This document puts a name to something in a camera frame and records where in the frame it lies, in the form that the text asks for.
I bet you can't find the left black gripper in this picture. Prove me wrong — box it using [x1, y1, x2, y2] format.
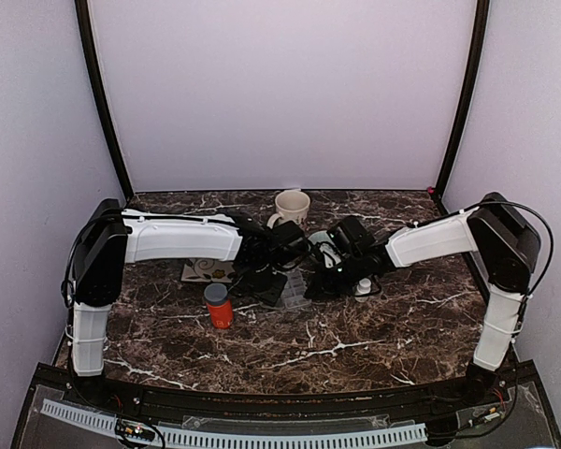
[233, 263, 289, 307]

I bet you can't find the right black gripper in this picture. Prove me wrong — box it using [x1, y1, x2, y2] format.
[306, 253, 366, 300]

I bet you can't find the clear plastic pill organizer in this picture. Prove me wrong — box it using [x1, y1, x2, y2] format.
[280, 270, 311, 310]

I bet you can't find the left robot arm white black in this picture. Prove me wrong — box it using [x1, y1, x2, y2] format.
[61, 198, 309, 408]

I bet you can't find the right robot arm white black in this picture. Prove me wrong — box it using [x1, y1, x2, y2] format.
[305, 192, 541, 406]

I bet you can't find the small white pill bottle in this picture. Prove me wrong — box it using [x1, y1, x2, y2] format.
[354, 278, 372, 302]

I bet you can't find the celadon bowl on table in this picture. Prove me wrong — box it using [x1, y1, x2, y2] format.
[309, 231, 332, 254]

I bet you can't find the orange bottle grey cap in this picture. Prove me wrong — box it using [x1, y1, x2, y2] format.
[204, 283, 234, 329]

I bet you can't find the square floral ceramic tray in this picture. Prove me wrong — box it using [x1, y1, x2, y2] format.
[180, 258, 237, 283]

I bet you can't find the cream ceramic mug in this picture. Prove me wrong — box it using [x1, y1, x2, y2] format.
[266, 190, 311, 228]

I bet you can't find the small circuit board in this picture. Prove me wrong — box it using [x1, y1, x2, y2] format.
[115, 420, 156, 442]

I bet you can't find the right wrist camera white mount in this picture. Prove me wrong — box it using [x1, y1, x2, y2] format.
[314, 240, 342, 269]

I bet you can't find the black front table rail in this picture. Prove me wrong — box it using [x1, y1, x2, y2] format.
[82, 376, 470, 420]

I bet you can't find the white slotted cable duct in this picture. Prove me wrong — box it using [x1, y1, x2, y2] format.
[39, 399, 428, 448]

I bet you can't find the right black frame post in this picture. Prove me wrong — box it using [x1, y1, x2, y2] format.
[434, 0, 490, 199]

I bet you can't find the black frame post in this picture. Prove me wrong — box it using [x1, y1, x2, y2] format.
[434, 0, 490, 199]
[74, 0, 135, 200]

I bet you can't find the left black frame post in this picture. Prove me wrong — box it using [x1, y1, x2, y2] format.
[74, 0, 135, 200]

